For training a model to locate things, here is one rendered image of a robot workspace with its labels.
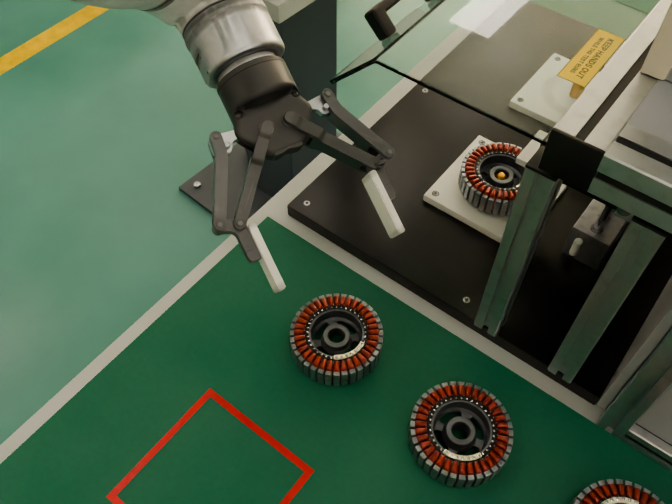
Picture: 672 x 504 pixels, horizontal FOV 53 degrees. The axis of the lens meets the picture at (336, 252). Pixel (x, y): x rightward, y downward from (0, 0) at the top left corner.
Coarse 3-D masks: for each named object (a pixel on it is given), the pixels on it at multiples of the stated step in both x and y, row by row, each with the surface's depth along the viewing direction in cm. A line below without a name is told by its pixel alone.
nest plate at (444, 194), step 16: (480, 144) 99; (448, 176) 95; (432, 192) 94; (448, 192) 94; (560, 192) 94; (448, 208) 92; (464, 208) 92; (480, 224) 90; (496, 224) 90; (496, 240) 90
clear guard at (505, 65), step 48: (432, 0) 77; (480, 0) 72; (528, 0) 72; (576, 0) 72; (384, 48) 68; (432, 48) 67; (480, 48) 67; (528, 48) 67; (576, 48) 67; (480, 96) 63; (528, 96) 63; (576, 96) 63
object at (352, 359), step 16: (320, 304) 82; (336, 304) 82; (352, 304) 82; (304, 320) 81; (320, 320) 83; (336, 320) 84; (352, 320) 83; (368, 320) 81; (304, 336) 80; (352, 336) 82; (368, 336) 80; (304, 352) 78; (320, 352) 79; (336, 352) 81; (352, 352) 78; (368, 352) 78; (304, 368) 79; (320, 368) 78; (336, 368) 77; (352, 368) 77; (368, 368) 79; (336, 384) 79
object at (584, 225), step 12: (600, 204) 87; (588, 216) 86; (612, 216) 86; (576, 228) 85; (588, 228) 84; (612, 228) 84; (588, 240) 84; (600, 240) 83; (612, 240) 83; (564, 252) 89; (588, 252) 86; (600, 252) 85; (588, 264) 87; (600, 264) 87
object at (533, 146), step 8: (528, 144) 85; (536, 144) 85; (528, 152) 84; (520, 160) 84; (528, 160) 84; (568, 184) 81; (584, 192) 80; (600, 200) 79; (608, 208) 80; (616, 208) 79; (600, 216) 82; (608, 216) 84; (600, 224) 83
